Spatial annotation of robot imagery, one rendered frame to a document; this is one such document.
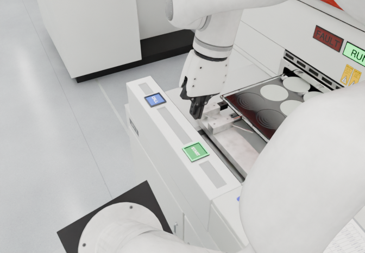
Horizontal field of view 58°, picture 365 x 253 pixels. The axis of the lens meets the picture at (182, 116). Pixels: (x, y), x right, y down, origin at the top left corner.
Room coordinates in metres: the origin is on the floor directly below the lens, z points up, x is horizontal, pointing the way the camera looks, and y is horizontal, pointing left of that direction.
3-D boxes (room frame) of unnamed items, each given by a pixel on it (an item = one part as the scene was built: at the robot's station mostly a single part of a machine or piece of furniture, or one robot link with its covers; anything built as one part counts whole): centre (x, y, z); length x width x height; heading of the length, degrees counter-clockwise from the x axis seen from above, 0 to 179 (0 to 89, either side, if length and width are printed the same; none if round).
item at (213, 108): (0.87, -0.09, 0.89); 0.08 x 0.03 x 0.03; 118
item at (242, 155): (0.73, -0.16, 0.87); 0.36 x 0.08 x 0.03; 28
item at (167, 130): (0.73, 0.02, 0.89); 0.55 x 0.09 x 0.14; 28
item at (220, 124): (0.80, -0.13, 0.89); 0.08 x 0.03 x 0.03; 118
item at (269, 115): (0.88, -0.39, 0.90); 0.34 x 0.34 x 0.01; 29
